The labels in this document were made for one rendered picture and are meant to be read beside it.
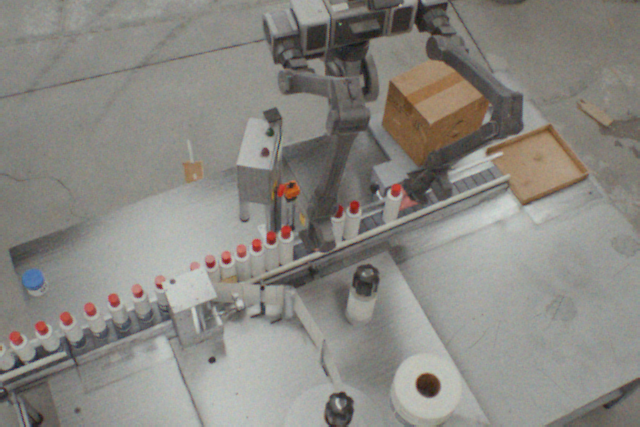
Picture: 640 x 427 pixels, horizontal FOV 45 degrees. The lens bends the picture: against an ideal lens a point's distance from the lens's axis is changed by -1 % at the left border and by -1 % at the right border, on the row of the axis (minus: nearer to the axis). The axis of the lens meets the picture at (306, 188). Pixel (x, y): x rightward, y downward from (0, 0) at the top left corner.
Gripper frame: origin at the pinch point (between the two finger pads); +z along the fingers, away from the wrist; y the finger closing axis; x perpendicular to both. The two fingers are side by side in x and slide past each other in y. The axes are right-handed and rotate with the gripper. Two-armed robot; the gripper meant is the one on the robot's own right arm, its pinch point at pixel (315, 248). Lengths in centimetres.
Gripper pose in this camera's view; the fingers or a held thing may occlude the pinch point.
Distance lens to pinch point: 253.9
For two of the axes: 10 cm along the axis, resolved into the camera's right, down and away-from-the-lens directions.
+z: -0.2, 5.5, 8.4
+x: -4.2, -7.6, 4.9
